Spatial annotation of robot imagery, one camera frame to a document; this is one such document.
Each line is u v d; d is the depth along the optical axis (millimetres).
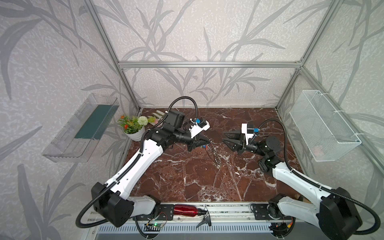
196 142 589
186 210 707
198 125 582
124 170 417
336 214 393
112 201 372
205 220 707
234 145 615
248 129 561
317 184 452
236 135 655
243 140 609
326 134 635
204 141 644
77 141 632
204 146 677
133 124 891
